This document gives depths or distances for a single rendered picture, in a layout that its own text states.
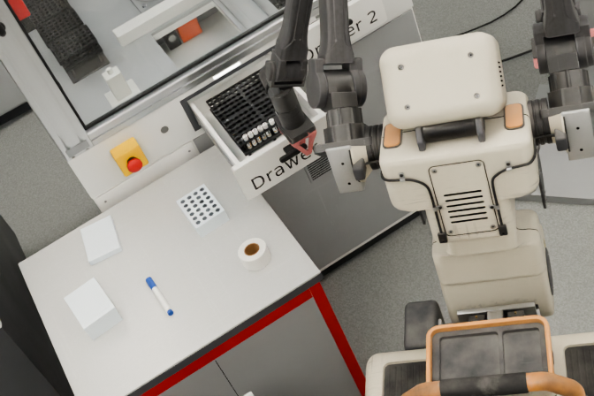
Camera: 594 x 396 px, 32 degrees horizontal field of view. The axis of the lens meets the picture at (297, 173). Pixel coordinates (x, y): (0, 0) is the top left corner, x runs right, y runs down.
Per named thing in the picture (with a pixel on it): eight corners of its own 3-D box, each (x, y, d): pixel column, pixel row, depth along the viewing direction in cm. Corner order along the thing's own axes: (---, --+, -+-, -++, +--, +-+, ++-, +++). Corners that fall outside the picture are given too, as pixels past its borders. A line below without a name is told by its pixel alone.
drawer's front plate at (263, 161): (347, 140, 259) (336, 109, 252) (247, 201, 255) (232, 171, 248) (344, 136, 261) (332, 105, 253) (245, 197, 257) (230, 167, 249)
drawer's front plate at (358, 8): (388, 19, 287) (378, -12, 279) (298, 73, 283) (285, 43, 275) (384, 17, 288) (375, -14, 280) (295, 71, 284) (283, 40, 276)
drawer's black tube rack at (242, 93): (308, 126, 264) (300, 109, 260) (248, 163, 262) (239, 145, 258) (270, 84, 280) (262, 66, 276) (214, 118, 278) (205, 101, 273)
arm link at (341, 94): (333, 116, 202) (359, 114, 204) (327, 64, 204) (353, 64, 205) (316, 125, 211) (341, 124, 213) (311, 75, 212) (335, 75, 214)
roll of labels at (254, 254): (239, 257, 252) (233, 247, 249) (264, 243, 253) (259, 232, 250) (249, 276, 247) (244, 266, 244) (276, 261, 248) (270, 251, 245)
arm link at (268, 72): (271, 66, 230) (308, 65, 233) (256, 39, 239) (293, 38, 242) (263, 111, 237) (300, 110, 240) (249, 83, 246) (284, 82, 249)
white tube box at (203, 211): (230, 219, 262) (224, 209, 259) (201, 238, 260) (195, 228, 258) (209, 193, 270) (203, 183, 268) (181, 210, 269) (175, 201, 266)
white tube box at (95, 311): (124, 319, 250) (114, 307, 246) (93, 341, 248) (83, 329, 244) (102, 289, 259) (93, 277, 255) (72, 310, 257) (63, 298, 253)
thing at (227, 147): (337, 135, 260) (331, 118, 255) (248, 190, 256) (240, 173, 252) (268, 61, 288) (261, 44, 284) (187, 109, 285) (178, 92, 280)
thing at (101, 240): (122, 250, 266) (119, 247, 264) (91, 265, 265) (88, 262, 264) (112, 218, 275) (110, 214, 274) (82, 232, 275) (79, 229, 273)
